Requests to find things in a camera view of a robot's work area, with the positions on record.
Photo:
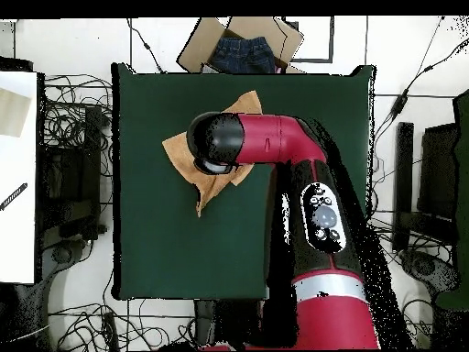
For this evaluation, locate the brown cardboard box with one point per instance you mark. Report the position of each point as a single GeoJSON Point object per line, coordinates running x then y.
{"type": "Point", "coordinates": [198, 47]}

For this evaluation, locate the black striped strip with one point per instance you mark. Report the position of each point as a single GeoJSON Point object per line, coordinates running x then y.
{"type": "Point", "coordinates": [14, 196]}

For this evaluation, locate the blue denim jeans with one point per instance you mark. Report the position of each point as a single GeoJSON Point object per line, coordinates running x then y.
{"type": "Point", "coordinates": [242, 55]}

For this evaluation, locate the dark green table cloth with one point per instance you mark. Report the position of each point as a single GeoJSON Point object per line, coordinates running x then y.
{"type": "Point", "coordinates": [183, 256]}

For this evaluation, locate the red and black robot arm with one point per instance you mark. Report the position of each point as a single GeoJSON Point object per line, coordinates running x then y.
{"type": "Point", "coordinates": [271, 139]}

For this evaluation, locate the black equipment rack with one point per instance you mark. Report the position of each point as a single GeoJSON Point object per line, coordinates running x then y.
{"type": "Point", "coordinates": [69, 176]}

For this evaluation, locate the tan terry towel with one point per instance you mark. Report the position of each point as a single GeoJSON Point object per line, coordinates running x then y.
{"type": "Point", "coordinates": [179, 154]}

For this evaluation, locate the black upright bar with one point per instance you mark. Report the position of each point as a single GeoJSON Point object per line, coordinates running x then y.
{"type": "Point", "coordinates": [403, 183]}

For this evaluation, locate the beige block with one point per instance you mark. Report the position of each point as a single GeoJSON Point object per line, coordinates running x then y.
{"type": "Point", "coordinates": [13, 112]}

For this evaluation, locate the white table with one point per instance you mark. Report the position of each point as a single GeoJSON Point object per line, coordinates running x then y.
{"type": "Point", "coordinates": [18, 238]}

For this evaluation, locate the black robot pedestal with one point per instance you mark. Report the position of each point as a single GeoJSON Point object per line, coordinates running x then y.
{"type": "Point", "coordinates": [234, 322]}

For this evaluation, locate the black flat panel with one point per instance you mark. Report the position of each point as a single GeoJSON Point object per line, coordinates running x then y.
{"type": "Point", "coordinates": [438, 172]}

